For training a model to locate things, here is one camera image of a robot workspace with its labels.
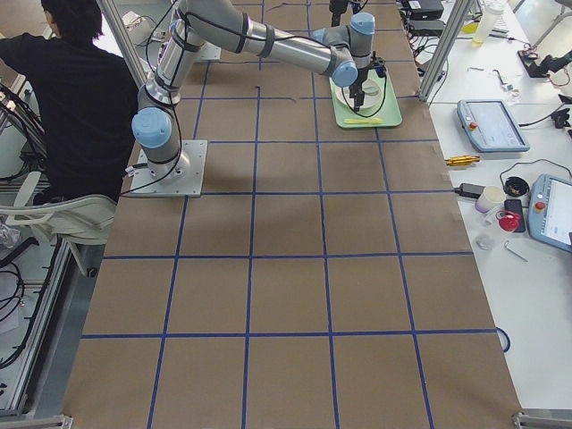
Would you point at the aluminium frame post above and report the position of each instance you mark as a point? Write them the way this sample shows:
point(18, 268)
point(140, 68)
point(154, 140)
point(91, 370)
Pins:
point(453, 25)

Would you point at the black smartphone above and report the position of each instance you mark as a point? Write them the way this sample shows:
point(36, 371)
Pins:
point(514, 205)

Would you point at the white office chair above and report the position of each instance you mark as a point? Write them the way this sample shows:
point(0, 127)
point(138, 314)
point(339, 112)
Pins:
point(80, 221)

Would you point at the gold metal cylinder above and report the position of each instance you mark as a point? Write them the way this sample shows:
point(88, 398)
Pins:
point(462, 160)

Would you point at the black electronics box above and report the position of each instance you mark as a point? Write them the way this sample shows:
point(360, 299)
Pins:
point(422, 10)

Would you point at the blue teach pendant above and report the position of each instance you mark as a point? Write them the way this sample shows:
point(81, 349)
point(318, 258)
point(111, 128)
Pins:
point(490, 126)
point(549, 214)

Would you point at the yellow plastic fork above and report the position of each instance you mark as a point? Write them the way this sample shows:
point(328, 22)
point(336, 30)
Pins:
point(364, 121)

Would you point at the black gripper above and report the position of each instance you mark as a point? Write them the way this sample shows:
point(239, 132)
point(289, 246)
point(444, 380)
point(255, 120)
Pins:
point(359, 83)

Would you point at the upper blue teach pendant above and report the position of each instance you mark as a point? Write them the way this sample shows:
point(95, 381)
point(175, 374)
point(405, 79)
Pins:
point(490, 126)

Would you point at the white round plate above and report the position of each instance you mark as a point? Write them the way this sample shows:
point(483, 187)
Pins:
point(373, 94)

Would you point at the person in black shirt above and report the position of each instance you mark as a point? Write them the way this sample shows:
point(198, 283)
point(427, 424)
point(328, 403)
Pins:
point(86, 99)

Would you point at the red round object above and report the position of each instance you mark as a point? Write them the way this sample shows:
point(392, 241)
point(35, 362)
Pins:
point(508, 221)

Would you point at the white plastic cup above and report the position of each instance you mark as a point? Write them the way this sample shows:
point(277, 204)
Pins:
point(491, 197)

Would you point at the clear plastic bottle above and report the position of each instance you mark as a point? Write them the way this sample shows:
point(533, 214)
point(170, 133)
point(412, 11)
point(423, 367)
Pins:
point(491, 11)

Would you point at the lower blue teach pendant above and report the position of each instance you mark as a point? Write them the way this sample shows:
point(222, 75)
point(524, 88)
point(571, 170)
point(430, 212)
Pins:
point(549, 214)

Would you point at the mint green tray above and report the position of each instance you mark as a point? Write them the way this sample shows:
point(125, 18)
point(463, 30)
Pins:
point(388, 110)

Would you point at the black power adapter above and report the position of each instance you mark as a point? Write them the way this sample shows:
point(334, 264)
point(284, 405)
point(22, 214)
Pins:
point(469, 190)

